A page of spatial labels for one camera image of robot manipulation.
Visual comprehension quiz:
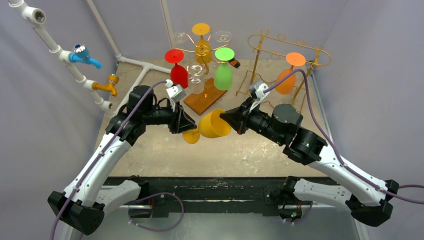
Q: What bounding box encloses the orange brass tap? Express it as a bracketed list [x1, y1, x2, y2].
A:
[91, 74, 120, 97]

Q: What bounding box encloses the yellow plastic goblet back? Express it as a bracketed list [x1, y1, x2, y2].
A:
[182, 109, 232, 144]

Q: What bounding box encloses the yellow plastic goblet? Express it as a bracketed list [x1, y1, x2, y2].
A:
[191, 23, 213, 66]
[182, 109, 232, 144]

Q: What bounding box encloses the black orange hex key set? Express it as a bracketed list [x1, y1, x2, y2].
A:
[228, 58, 241, 69]

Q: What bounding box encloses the ribbed clear wine glass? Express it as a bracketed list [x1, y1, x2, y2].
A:
[214, 30, 232, 44]

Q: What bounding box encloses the green plastic cup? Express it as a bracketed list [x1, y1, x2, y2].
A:
[214, 47, 235, 91]

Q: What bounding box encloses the orange plastic goblet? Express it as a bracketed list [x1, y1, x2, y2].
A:
[275, 51, 307, 96]

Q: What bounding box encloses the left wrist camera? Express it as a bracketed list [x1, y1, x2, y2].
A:
[165, 79, 187, 103]

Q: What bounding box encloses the white pvc pipe frame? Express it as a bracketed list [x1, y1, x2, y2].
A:
[6, 0, 175, 117]

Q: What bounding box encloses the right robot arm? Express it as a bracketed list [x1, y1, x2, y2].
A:
[219, 98, 399, 227]

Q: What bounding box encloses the blue tap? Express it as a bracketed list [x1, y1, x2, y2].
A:
[68, 44, 103, 69]

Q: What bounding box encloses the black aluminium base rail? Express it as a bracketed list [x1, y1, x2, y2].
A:
[67, 177, 362, 220]

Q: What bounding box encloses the gold wall hook rack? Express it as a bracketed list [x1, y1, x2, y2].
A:
[235, 29, 332, 115]

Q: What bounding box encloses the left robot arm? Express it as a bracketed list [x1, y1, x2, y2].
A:
[47, 80, 196, 240]

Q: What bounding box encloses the gold wire wine glass rack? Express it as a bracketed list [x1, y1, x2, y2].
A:
[173, 23, 232, 116]

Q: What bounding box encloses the red plastic goblet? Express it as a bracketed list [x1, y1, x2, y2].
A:
[164, 48, 188, 89]

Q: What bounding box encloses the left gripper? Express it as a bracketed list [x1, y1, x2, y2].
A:
[142, 97, 197, 134]

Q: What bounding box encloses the yellow plastic goblet front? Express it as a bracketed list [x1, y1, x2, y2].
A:
[191, 23, 213, 66]

